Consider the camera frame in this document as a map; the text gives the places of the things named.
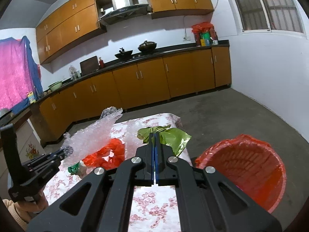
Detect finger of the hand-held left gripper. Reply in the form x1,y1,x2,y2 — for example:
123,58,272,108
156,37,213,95
46,147,73,162
52,155,67,169

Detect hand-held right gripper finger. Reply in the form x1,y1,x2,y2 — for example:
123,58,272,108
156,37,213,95
155,132,283,232
28,132,155,232

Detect green plastic bag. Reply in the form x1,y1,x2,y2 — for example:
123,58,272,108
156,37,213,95
137,125,192,157

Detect red plastic bag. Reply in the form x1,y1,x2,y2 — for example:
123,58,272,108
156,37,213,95
82,139,126,170

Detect clear bubble wrap sheet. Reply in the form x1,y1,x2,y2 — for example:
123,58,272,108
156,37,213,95
61,106,123,165

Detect red lined waste basket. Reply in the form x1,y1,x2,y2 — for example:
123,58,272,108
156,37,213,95
194,134,287,214

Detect person's left forearm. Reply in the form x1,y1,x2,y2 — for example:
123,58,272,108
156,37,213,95
2,198,32,231

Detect person's left hand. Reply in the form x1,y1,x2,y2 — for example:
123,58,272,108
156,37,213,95
23,189,50,214

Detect small green wrapper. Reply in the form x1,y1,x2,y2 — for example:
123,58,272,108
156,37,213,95
68,163,81,175

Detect white cabinet with flower decal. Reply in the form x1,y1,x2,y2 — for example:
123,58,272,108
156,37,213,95
0,119,46,182

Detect floral tablecloth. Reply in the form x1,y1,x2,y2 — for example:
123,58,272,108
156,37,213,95
43,112,182,232

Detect grey metal pot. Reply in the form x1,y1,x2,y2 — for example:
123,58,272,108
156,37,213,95
0,107,13,119

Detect green basin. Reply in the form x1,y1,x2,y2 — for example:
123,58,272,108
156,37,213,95
48,81,63,92

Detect wooden lower cabinets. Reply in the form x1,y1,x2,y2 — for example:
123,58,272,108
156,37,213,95
30,46,232,148

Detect wooden cabinets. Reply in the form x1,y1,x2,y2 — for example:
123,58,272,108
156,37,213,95
36,0,214,66
30,46,232,148

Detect glass jar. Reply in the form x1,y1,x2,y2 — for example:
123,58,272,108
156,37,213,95
69,65,81,80

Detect blue cloth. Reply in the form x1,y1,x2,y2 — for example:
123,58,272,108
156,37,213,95
11,36,44,115

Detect pink cloth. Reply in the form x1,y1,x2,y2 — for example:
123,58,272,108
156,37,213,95
0,37,37,110

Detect dark wooden cutting board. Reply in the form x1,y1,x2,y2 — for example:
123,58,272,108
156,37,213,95
80,55,99,76

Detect black countertop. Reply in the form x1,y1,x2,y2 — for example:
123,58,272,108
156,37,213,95
31,40,230,105

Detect black wok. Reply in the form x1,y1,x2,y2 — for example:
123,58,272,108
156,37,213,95
115,48,134,61

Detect black pot with lid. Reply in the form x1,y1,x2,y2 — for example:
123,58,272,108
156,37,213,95
138,41,158,54

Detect green and yellow box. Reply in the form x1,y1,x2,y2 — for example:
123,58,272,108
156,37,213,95
200,32,211,46

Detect wooden upper cabinets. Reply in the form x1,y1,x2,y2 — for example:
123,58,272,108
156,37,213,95
36,0,214,66

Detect red bag of groceries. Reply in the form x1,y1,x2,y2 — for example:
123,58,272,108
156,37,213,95
191,22,218,47

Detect black range hood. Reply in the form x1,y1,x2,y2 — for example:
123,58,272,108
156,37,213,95
98,0,152,26

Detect barred window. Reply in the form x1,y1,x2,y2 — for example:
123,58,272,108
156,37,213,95
227,0,305,33

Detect white cable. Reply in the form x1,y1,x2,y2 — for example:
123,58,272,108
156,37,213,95
183,14,192,38

